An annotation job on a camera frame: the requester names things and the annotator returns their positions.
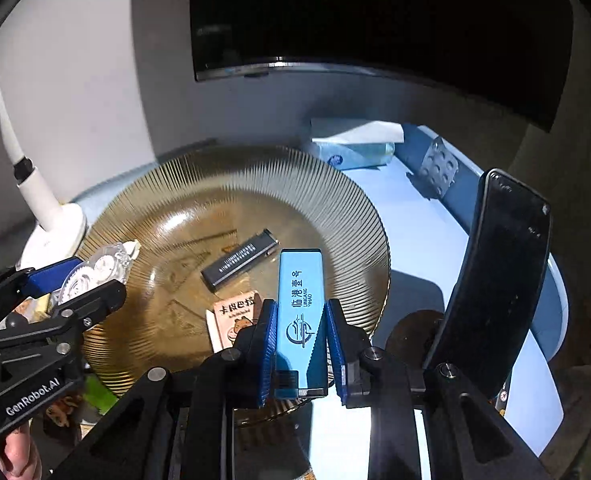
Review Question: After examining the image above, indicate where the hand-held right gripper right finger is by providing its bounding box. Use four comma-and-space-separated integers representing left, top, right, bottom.
326, 299, 551, 480

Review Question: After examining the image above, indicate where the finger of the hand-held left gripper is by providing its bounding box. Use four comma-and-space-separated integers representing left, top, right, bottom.
0, 280, 127, 348
0, 256, 83, 311

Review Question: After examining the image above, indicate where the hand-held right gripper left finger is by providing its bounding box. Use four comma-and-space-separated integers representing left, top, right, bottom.
50, 300, 281, 480

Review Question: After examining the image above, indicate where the clear candy packet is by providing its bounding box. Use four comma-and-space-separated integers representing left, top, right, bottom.
58, 241, 141, 311

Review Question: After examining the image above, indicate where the blue rectangular lighter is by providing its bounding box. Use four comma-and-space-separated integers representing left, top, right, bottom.
274, 248, 332, 401

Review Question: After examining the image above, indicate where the amber ribbed glass plate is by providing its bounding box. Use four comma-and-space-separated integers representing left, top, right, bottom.
75, 145, 392, 428

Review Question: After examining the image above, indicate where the person's left hand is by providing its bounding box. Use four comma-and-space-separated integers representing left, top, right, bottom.
0, 422, 42, 480

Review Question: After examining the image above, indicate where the white desk lamp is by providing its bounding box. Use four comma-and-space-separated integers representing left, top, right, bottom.
0, 40, 88, 271

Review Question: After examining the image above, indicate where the bright green small item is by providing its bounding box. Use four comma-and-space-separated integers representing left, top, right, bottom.
82, 375, 119, 413

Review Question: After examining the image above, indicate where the black lighter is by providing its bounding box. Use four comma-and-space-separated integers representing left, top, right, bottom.
201, 230, 281, 291

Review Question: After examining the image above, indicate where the black smartphone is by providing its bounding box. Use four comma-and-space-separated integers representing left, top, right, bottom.
423, 169, 553, 401

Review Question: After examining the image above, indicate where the blue tissue pack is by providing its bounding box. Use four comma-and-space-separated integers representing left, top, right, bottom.
303, 119, 406, 170

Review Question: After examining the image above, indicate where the silver pill blister pack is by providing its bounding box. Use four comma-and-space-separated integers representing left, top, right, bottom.
418, 136, 461, 201

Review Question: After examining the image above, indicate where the black monitor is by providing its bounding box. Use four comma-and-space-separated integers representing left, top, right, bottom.
189, 0, 575, 133

